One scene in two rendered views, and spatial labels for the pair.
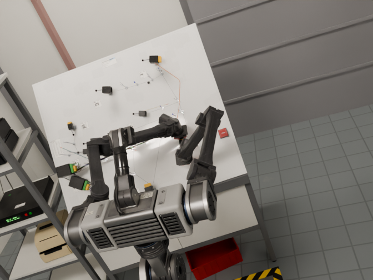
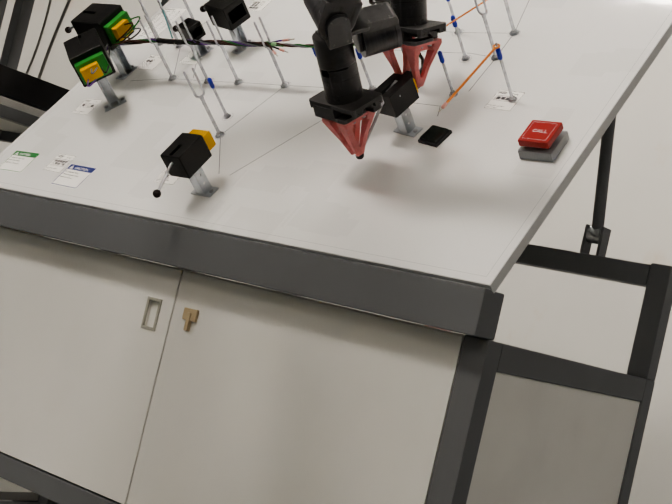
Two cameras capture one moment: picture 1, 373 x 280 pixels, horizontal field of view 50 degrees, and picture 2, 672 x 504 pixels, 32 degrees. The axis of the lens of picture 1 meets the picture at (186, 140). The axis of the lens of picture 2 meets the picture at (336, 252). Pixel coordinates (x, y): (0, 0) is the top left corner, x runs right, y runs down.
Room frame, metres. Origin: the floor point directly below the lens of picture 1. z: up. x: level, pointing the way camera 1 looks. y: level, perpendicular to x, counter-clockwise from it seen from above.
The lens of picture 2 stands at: (0.54, -0.86, 0.79)
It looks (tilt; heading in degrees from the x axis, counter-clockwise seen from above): 3 degrees up; 30
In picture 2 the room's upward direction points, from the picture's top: 13 degrees clockwise
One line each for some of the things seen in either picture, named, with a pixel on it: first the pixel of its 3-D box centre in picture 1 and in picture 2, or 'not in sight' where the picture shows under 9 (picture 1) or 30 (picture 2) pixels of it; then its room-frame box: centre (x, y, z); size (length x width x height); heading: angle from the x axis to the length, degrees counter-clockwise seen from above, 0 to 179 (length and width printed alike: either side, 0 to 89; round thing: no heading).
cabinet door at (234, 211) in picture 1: (211, 215); (281, 428); (2.04, 0.04, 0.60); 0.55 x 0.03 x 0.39; 83
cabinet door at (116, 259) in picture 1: (135, 239); (52, 353); (2.12, 0.59, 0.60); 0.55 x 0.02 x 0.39; 83
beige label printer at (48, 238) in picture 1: (55, 234); not in sight; (2.32, 1.11, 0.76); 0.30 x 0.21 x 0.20; 176
